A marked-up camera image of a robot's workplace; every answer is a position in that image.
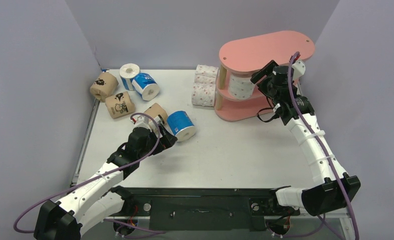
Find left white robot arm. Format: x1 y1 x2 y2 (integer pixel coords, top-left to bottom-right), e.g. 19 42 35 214
33 124 178 240

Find upper floral paper roll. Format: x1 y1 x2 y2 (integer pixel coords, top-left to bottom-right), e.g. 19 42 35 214
194 64 219 84

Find brown roll black print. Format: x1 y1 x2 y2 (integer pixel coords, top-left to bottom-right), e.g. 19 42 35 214
90 72 118 102

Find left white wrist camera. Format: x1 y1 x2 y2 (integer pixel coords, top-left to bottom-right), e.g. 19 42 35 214
134 118 152 131

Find floral roll on shelf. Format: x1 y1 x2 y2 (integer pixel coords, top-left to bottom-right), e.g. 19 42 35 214
228 74 255 100

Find blue paper roll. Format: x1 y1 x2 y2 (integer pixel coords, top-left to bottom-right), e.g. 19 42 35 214
167 110 196 142

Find lower floral paper roll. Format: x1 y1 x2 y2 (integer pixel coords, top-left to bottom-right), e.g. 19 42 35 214
191 82 216 107

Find lying blue white roll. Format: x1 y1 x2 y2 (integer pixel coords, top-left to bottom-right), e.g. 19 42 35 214
132 72 160 101

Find pink three-tier shelf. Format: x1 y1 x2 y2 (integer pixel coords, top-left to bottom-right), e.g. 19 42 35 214
215 30 315 122

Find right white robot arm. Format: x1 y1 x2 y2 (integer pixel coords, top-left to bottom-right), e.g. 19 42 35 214
250 60 361 216

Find upright blue white roll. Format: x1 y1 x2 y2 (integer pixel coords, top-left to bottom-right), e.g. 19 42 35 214
119 63 140 91

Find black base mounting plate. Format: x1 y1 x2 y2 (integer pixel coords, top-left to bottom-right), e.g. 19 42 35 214
109 186 300 232

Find floral paper roll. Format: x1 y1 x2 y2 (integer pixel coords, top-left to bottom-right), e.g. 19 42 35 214
194 64 219 84
191 82 216 107

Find brown roll with barcode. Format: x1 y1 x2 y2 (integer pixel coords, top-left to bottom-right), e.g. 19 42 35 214
144 103 168 125

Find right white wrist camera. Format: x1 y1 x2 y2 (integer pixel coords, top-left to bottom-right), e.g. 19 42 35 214
292 60 306 81

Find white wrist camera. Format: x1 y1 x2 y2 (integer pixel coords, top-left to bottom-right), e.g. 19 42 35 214
134 118 152 131
292 60 306 81

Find brown roll cartoon print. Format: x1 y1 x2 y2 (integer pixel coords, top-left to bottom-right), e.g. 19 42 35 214
105 91 136 119

